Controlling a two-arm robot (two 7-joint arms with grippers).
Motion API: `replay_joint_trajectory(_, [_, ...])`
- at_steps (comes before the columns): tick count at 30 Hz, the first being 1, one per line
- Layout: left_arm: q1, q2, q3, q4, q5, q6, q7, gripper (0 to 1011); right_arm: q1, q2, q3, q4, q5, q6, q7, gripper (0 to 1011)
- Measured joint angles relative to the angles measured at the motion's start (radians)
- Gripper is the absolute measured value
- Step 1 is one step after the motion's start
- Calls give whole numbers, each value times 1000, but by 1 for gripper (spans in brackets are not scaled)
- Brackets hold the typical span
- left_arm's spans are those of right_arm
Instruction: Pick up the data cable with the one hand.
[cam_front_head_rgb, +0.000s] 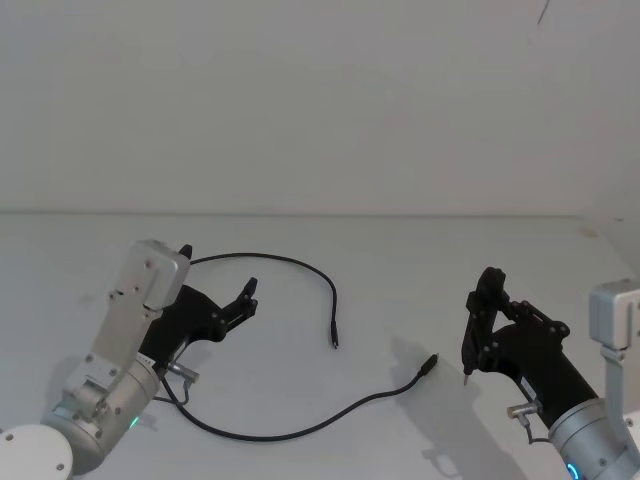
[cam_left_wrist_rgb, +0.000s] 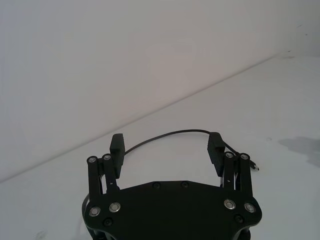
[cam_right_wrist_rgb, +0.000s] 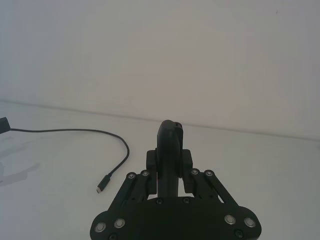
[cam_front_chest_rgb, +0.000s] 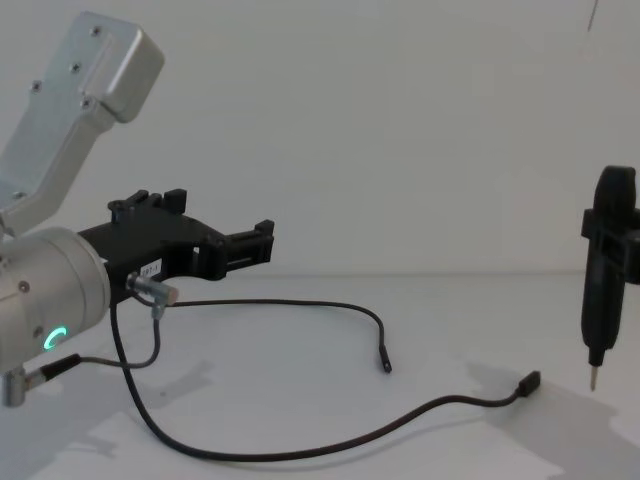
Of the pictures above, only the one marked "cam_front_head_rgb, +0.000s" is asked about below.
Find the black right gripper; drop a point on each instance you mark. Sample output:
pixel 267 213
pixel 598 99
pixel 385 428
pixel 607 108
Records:
pixel 540 365

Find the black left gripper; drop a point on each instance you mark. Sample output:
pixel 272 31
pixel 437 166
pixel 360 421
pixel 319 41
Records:
pixel 185 320

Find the white tablecloth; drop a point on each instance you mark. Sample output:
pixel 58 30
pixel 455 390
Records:
pixel 320 280

